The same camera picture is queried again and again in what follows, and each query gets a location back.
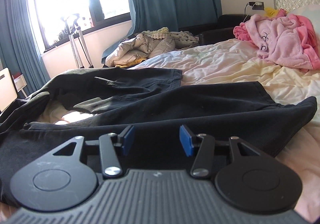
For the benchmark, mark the black ribbed trousers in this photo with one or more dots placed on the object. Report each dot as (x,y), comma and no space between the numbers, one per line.
(241,109)

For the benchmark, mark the pastel bed sheet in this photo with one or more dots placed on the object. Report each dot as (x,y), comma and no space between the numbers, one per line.
(236,61)

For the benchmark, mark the pink fleece robe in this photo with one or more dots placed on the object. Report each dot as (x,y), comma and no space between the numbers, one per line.
(285,39)

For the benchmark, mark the cream knitted blanket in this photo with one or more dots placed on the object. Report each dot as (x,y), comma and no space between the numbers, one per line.
(182,39)

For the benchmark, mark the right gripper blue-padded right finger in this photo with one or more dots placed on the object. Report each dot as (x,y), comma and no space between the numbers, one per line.
(204,147)

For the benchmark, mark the black sofa bench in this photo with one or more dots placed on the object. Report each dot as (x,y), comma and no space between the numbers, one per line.
(222,30)

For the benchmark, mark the dark denim jeans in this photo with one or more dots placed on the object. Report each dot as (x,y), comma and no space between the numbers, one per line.
(96,91)

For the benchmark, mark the teal left curtain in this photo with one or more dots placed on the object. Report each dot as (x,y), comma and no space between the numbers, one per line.
(19,51)

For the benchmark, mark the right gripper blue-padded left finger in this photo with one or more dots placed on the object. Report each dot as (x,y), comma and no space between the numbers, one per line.
(109,146)

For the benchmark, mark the beige puffer jacket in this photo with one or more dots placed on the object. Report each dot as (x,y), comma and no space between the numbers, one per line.
(141,46)

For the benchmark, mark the yellow garment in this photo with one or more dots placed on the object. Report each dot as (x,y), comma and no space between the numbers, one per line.
(132,63)

